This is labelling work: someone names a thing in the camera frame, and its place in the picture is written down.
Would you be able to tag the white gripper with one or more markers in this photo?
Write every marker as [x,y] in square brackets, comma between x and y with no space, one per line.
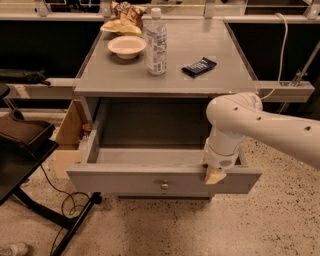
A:
[220,161]

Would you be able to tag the grey top drawer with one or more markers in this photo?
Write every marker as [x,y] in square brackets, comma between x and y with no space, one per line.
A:
[153,146]

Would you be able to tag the grey drawer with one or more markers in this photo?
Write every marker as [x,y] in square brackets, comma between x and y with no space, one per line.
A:
[153,146]
[165,196]

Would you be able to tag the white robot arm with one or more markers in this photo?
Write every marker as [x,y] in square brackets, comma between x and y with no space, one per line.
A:
[238,116]

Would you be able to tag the grey bottom drawer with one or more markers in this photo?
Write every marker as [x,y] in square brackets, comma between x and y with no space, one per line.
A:
[165,196]

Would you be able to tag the dark blue snack packet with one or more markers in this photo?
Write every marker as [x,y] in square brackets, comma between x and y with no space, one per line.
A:
[198,68]

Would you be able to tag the cardboard box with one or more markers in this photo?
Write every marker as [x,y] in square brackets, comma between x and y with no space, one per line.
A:
[71,137]

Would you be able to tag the white bowl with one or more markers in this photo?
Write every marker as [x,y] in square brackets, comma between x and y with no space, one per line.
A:
[127,47]

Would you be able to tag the clear plastic water bottle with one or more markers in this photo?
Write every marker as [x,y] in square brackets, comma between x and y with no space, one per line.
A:
[156,39]

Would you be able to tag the yellow cloth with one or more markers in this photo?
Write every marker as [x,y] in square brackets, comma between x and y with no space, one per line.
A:
[125,28]

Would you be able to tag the brown chip bag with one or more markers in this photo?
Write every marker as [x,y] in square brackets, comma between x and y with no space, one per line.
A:
[129,14]

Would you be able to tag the brown bag on stand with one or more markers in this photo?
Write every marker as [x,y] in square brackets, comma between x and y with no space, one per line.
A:
[25,136]

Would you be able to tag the white shoe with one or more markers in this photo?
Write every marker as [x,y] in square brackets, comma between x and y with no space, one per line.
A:
[14,249]

